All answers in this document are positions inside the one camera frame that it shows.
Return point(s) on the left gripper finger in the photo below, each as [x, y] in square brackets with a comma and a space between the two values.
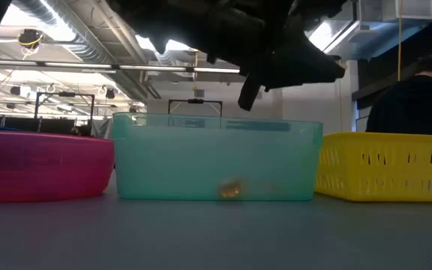
[298, 63]

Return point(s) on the orange toy pumpkin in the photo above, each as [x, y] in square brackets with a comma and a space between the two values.
[230, 189]

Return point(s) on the person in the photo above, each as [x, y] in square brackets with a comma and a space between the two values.
[407, 108]

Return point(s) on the yellow perforated plastic basket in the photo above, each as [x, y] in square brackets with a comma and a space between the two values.
[388, 144]

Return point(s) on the teal translucent plastic bin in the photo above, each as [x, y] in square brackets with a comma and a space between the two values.
[216, 157]

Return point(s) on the long ceiling light bar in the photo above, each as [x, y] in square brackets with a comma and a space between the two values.
[88, 65]

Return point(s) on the pink round plastic bowl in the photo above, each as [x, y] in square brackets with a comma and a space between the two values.
[32, 168]

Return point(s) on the black metal rig frame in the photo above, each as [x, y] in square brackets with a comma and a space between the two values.
[92, 112]

